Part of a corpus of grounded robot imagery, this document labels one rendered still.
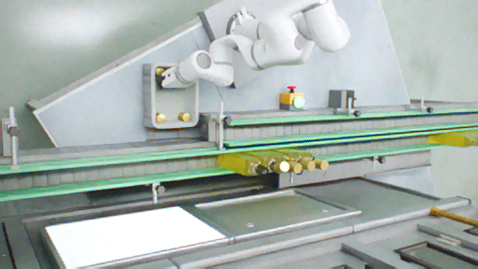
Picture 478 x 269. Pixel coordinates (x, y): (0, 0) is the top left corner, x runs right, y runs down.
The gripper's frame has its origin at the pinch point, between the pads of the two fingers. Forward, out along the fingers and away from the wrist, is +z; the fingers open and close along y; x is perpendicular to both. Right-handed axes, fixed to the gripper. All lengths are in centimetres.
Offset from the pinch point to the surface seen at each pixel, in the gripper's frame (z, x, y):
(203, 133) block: 0.6, -18.4, 11.5
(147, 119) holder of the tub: 4.6, -11.5, -7.4
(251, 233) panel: -40, -51, 2
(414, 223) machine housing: -49, -57, 55
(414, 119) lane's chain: -2, -20, 123
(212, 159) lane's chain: -0.2, -28.2, 13.1
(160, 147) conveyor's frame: -1.5, -22.1, -6.5
